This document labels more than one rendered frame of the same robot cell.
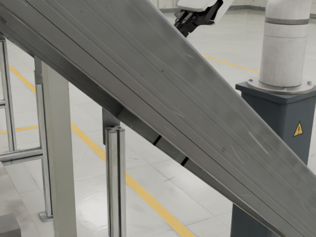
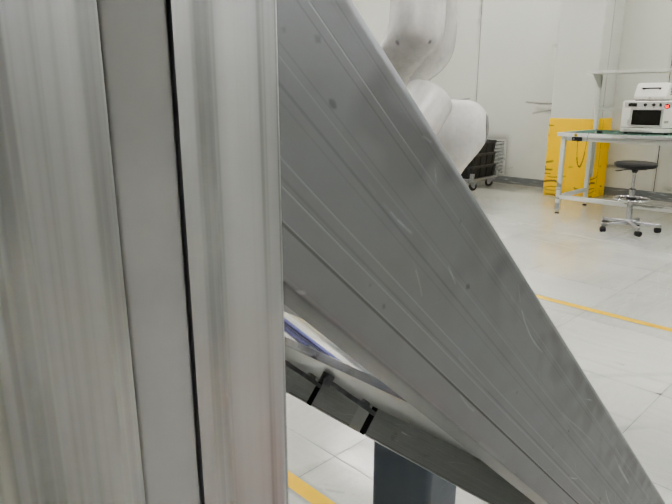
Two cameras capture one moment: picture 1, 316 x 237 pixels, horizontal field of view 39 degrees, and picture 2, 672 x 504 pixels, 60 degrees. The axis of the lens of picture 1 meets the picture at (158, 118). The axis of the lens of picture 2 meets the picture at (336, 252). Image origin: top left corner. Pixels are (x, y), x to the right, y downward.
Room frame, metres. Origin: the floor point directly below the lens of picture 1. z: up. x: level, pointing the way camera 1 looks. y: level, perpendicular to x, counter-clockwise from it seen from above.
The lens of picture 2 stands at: (0.09, 0.17, 1.13)
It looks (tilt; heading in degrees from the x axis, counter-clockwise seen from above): 15 degrees down; 345
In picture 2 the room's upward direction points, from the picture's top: straight up
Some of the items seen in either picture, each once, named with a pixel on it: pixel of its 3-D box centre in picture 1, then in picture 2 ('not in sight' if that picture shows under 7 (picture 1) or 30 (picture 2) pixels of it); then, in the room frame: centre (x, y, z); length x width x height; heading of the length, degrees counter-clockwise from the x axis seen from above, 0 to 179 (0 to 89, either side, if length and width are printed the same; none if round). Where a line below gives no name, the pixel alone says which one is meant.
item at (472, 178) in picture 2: not in sight; (470, 164); (6.92, -3.45, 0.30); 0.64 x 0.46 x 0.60; 122
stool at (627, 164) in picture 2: not in sight; (629, 196); (4.24, -3.56, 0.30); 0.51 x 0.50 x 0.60; 165
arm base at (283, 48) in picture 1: (282, 54); not in sight; (1.28, -0.36, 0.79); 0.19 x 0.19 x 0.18
